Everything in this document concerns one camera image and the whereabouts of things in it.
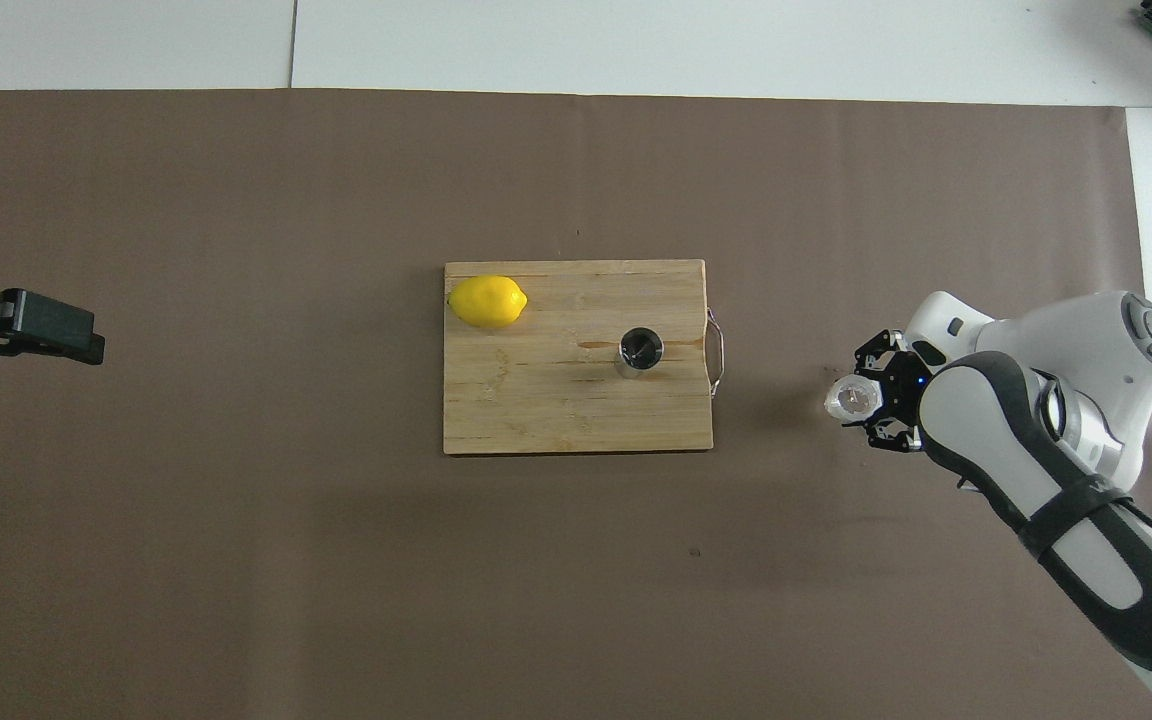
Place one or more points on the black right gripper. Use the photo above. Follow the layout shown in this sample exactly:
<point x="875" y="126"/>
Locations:
<point x="904" y="395"/>

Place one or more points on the small clear plastic cup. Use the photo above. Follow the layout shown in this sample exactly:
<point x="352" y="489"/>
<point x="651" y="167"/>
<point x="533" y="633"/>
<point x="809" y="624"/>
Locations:
<point x="851" y="398"/>

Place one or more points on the steel double jigger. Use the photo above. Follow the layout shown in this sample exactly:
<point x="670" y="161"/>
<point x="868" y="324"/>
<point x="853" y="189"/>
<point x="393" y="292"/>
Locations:
<point x="640" y="350"/>

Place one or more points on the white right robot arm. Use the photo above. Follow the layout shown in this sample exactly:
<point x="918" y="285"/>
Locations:
<point x="1086" y="350"/>

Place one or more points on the wooden cutting board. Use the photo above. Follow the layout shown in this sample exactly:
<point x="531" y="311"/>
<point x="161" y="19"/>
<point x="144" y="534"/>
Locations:
<point x="536" y="400"/>

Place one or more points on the brown paper table mat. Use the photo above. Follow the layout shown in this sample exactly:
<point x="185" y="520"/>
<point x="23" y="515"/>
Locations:
<point x="576" y="600"/>

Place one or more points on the yellow lemon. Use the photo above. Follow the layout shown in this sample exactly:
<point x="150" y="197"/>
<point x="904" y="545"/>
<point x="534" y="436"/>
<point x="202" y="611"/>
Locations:
<point x="486" y="302"/>

